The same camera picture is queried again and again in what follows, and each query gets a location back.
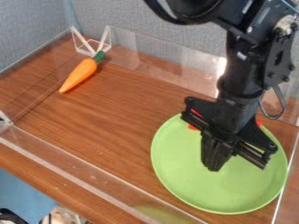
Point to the red rectangular block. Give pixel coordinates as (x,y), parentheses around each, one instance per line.
(201,122)

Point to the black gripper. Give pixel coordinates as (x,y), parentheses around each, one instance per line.
(223,142)

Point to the green round plate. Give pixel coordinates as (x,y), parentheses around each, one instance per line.
(235,190)

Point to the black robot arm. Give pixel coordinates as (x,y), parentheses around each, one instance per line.
(261,33)

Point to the clear acrylic barrier wall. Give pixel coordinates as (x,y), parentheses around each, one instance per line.
(81,144)

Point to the orange toy carrot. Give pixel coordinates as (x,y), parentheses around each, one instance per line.
(85,69)

